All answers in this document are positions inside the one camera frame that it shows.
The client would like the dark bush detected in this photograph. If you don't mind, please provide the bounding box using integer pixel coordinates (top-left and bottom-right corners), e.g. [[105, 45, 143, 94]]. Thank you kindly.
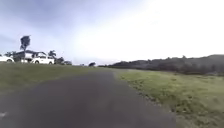
[[87, 61, 97, 67]]

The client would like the dark grey asphalt path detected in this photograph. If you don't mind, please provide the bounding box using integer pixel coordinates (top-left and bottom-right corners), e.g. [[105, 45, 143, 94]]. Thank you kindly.
[[0, 69, 183, 128]]

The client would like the small palm tree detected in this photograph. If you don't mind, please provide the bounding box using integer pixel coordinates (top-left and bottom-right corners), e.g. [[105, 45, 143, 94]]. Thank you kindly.
[[47, 49, 57, 60]]

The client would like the white pickup truck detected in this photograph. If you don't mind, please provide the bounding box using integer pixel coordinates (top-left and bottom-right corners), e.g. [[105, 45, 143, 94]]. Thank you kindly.
[[30, 54, 56, 65]]

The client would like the green grass verge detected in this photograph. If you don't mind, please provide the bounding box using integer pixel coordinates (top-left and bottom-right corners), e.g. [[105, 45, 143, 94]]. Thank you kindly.
[[111, 68, 224, 128]]

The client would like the row of dark trees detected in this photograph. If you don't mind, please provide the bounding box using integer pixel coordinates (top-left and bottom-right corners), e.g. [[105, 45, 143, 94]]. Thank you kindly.
[[105, 54, 224, 76]]

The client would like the grass field with dry patches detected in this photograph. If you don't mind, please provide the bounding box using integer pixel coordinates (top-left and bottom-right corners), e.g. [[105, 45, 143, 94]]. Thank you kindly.
[[0, 61, 108, 94]]

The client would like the dark-roofed building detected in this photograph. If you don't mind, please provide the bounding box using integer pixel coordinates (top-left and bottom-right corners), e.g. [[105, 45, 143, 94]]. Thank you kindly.
[[12, 49, 40, 64]]

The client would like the tall palm tree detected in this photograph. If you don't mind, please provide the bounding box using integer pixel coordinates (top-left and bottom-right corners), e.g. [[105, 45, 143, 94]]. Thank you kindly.
[[19, 34, 32, 53]]

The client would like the white vehicle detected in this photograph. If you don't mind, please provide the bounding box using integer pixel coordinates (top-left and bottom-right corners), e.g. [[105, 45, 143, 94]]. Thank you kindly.
[[0, 55, 15, 64]]

